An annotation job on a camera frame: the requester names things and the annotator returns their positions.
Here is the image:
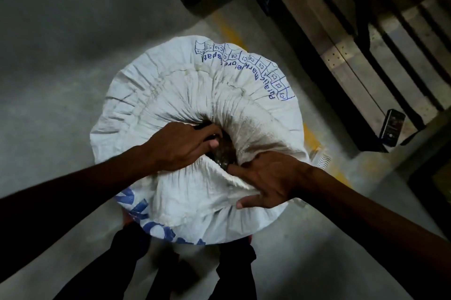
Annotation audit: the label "person's left hand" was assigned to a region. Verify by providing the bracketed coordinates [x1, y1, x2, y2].
[146, 121, 223, 173]

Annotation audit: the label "black handheld device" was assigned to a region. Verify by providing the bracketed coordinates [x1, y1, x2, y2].
[379, 109, 406, 147]

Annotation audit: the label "person's left leg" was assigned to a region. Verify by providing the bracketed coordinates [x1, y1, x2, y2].
[54, 222, 185, 300]

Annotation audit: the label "person's left forearm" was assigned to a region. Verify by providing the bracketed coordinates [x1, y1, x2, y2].
[0, 143, 156, 283]

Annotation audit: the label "wooden pallet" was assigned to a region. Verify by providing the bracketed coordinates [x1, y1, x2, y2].
[251, 0, 451, 153]

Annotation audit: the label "white woven sack blue print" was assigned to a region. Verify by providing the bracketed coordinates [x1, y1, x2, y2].
[89, 35, 332, 245]

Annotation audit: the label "person's right hand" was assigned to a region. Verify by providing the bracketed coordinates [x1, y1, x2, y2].
[227, 151, 312, 210]

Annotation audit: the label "person's leg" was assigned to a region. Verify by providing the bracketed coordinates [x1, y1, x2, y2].
[208, 236, 258, 300]
[54, 222, 185, 300]

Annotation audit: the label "dark contents of sack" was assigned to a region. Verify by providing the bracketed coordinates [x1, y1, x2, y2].
[208, 138, 239, 170]

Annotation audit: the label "person's right leg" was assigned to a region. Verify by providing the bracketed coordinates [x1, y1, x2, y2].
[208, 236, 258, 300]

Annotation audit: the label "person's right forearm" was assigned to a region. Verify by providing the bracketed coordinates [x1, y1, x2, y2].
[298, 164, 451, 300]

